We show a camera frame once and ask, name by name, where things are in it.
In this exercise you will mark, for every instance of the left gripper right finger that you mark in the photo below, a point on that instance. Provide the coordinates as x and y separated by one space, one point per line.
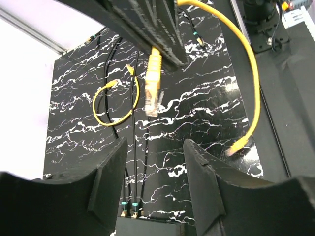
228 202

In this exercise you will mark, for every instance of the black network switch box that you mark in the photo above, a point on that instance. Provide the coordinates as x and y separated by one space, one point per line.
145 227

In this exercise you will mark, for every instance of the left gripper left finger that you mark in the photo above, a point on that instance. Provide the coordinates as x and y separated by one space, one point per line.
80 201

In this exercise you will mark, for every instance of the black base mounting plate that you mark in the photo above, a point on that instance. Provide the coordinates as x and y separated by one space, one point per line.
283 144

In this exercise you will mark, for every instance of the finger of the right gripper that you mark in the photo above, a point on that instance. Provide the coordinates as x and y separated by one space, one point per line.
144 23

